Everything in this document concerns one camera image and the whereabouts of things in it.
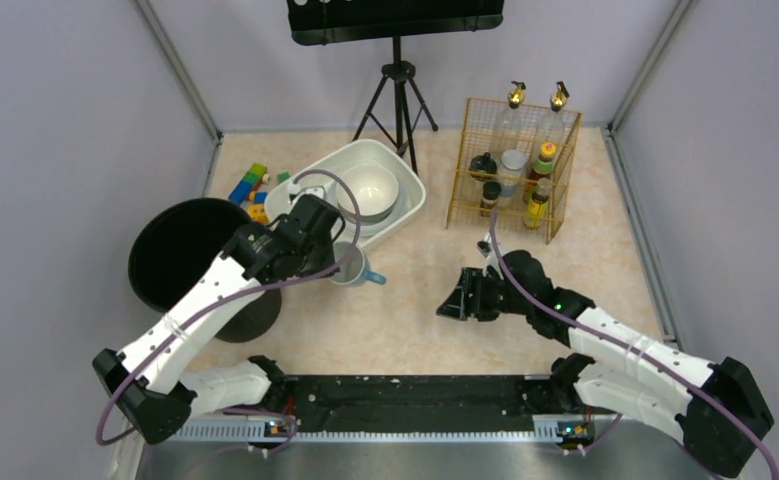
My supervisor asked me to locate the colourful toy block stack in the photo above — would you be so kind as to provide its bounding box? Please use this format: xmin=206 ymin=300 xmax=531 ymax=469
xmin=227 ymin=163 xmax=270 ymax=205

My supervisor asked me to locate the black panel on tripod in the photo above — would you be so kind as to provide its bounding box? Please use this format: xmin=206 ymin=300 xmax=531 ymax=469
xmin=286 ymin=0 xmax=504 ymax=46

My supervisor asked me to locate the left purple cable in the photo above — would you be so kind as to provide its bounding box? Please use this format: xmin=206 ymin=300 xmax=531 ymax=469
xmin=94 ymin=168 xmax=364 ymax=458

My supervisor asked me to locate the white mug blue handle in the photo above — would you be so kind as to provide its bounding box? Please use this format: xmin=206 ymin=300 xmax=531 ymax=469
xmin=329 ymin=242 xmax=387 ymax=287

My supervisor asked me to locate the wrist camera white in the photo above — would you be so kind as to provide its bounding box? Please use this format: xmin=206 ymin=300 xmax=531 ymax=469
xmin=476 ymin=240 xmax=498 ymax=265
xmin=287 ymin=182 xmax=327 ymax=205

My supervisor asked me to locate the black lid glass jar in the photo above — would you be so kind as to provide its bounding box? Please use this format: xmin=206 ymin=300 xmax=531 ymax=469
xmin=468 ymin=152 xmax=498 ymax=199

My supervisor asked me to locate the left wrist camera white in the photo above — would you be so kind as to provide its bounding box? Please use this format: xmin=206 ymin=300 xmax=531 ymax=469
xmin=287 ymin=182 xmax=327 ymax=205

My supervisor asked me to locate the red sauce bottle yellow cap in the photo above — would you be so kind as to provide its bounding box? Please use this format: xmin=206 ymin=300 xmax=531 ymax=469
xmin=523 ymin=142 xmax=557 ymax=202

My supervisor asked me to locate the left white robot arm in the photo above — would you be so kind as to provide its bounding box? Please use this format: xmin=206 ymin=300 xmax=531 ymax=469
xmin=93 ymin=194 xmax=342 ymax=445

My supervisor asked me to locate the black tripod stand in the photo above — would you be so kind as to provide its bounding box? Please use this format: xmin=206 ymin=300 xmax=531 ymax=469
xmin=352 ymin=36 xmax=439 ymax=175

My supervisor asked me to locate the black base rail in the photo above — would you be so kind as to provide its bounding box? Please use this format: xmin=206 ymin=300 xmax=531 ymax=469
xmin=257 ymin=375 xmax=597 ymax=452

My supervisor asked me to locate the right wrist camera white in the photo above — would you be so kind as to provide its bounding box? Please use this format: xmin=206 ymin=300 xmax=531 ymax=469
xmin=476 ymin=240 xmax=498 ymax=265

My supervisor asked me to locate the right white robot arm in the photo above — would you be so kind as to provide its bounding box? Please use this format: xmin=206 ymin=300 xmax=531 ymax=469
xmin=436 ymin=250 xmax=774 ymax=478

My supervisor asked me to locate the black round bin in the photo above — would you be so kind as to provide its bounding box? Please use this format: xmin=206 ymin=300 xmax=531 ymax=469
xmin=128 ymin=198 xmax=252 ymax=313

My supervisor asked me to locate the glass bottle brown liquid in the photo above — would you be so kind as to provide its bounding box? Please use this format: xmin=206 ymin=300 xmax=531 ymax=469
xmin=537 ymin=81 xmax=570 ymax=145

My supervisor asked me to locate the clear glass oil bottle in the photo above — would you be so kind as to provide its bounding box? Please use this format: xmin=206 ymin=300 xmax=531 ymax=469
xmin=489 ymin=81 xmax=526 ymax=160

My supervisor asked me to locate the white floral bowl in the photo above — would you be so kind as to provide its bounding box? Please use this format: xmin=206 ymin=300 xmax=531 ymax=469
xmin=335 ymin=163 xmax=400 ymax=224

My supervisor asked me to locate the white rectangular basin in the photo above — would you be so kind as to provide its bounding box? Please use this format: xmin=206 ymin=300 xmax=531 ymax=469
xmin=264 ymin=139 xmax=427 ymax=252

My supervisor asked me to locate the silver lid blue label jar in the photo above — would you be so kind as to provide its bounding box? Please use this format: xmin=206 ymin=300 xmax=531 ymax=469
xmin=497 ymin=149 xmax=527 ymax=198

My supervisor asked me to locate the white fluted plate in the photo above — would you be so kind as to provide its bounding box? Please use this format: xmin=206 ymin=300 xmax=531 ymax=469
xmin=360 ymin=187 xmax=409 ymax=238

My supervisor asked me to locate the gold wire rack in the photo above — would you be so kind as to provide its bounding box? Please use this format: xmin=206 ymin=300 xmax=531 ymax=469
xmin=446 ymin=98 xmax=582 ymax=243

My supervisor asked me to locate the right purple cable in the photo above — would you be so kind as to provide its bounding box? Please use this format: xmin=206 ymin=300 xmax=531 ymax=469
xmin=488 ymin=208 xmax=779 ymax=480

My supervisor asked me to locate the small black spice shaker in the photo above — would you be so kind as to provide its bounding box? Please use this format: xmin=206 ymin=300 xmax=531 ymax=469
xmin=478 ymin=180 xmax=502 ymax=217

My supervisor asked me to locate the purple cable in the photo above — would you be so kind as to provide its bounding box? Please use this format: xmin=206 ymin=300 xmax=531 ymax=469
xmin=488 ymin=208 xmax=779 ymax=480
xmin=94 ymin=168 xmax=364 ymax=458

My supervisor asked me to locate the small yellow oil bottle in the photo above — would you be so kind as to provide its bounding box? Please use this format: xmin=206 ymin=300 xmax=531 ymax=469
xmin=523 ymin=178 xmax=553 ymax=229

